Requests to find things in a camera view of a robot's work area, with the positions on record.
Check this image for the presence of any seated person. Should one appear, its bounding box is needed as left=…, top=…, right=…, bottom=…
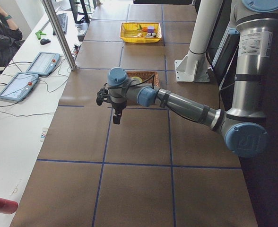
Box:
left=0, top=6, right=24, bottom=67

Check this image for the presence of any camera cable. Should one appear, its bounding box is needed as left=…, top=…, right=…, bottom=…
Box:
left=103, top=73, right=156, bottom=91

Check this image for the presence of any aluminium frame post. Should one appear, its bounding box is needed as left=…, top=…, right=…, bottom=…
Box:
left=42, top=0, right=77, bottom=71

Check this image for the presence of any yellow clear tape roll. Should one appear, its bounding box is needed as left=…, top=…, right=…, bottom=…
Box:
left=131, top=76, right=143, bottom=83

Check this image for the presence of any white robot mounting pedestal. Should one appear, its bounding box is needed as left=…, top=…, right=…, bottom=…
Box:
left=174, top=0, right=223, bottom=82

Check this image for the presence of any teach pendant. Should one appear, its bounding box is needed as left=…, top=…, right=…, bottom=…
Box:
left=26, top=52, right=60, bottom=77
left=0, top=72, right=39, bottom=102

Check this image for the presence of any brown wicker basket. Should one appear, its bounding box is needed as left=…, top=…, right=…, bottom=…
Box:
left=126, top=71, right=160, bottom=87

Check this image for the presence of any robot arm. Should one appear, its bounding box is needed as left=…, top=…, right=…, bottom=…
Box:
left=96, top=0, right=278, bottom=157

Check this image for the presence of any yellow woven plastic basket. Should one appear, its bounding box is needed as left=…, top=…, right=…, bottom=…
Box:
left=120, top=22, right=162, bottom=44

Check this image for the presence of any green handled tool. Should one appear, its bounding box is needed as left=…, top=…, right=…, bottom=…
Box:
left=35, top=20, right=50, bottom=40

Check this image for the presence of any lower teach pendant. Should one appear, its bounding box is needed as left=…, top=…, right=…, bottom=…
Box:
left=0, top=72, right=39, bottom=102

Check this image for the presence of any red cylinder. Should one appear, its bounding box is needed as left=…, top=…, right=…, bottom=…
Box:
left=0, top=198, right=18, bottom=214

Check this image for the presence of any purple foam cube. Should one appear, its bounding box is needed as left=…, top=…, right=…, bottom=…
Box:
left=147, top=26, right=155, bottom=33

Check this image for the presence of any black keyboard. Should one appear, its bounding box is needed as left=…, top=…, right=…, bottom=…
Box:
left=57, top=13, right=68, bottom=34

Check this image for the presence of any toy carrot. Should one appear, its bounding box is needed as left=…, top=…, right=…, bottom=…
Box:
left=137, top=24, right=148, bottom=32

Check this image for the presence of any black computer mouse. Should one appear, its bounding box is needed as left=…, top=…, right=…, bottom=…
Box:
left=40, top=38, right=51, bottom=45

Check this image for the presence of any upper teach pendant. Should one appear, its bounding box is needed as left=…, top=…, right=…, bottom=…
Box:
left=26, top=52, right=60, bottom=77

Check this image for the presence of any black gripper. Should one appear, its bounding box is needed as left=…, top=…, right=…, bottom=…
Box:
left=112, top=102, right=127, bottom=124

